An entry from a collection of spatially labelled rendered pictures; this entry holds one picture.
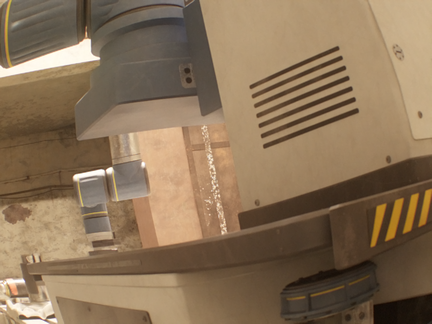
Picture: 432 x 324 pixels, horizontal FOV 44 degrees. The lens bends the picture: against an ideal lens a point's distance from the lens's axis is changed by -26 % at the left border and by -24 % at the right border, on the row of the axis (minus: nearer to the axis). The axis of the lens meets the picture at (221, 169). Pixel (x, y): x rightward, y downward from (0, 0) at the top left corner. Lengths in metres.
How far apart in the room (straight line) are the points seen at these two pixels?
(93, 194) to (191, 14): 1.02
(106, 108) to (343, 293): 0.69
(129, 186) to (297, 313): 1.54
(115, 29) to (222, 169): 5.80
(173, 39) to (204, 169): 5.66
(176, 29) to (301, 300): 0.78
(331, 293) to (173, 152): 6.26
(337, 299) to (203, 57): 0.68
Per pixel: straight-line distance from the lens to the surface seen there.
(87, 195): 2.09
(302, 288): 0.58
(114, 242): 2.21
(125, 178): 2.09
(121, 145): 2.09
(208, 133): 6.96
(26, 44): 1.31
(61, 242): 11.70
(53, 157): 11.93
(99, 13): 1.28
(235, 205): 6.97
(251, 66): 0.86
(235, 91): 0.89
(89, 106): 1.25
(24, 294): 2.68
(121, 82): 1.12
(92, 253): 2.24
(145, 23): 1.22
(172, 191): 6.72
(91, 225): 2.24
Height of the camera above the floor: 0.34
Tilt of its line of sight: 6 degrees up
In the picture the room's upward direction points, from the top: 11 degrees counter-clockwise
